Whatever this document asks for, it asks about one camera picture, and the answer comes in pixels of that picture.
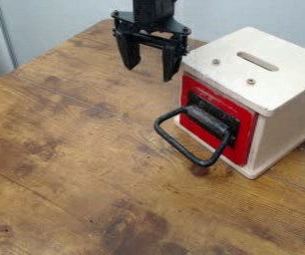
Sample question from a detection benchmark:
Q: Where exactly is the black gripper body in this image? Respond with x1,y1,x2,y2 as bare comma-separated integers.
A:
112,0,191,54

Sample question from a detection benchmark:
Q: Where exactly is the black metal drawer handle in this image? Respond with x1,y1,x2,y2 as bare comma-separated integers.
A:
152,105,232,168

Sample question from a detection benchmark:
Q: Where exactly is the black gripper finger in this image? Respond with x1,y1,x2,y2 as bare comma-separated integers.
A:
116,32,141,70
161,44,187,82

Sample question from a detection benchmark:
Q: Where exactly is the white wooden drawer cabinet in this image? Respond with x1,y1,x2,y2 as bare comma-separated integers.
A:
180,27,305,179

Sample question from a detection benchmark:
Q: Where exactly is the red wooden drawer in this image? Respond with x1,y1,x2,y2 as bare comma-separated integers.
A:
180,74,257,166

